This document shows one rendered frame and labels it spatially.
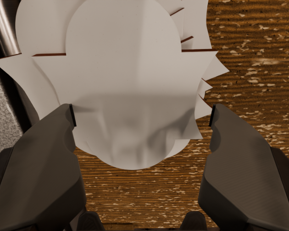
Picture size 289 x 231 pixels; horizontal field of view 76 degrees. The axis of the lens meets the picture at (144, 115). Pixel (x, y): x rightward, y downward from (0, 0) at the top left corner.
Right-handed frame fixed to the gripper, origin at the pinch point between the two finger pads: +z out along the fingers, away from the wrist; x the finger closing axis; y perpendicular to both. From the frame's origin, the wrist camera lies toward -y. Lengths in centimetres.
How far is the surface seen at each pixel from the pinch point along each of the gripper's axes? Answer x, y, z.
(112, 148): -2.5, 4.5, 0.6
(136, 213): -0.9, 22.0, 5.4
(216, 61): 6.3, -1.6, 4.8
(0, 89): -15.6, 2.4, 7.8
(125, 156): -1.4, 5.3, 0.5
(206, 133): 7.1, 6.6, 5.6
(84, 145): -5.2, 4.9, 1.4
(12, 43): -12.3, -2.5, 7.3
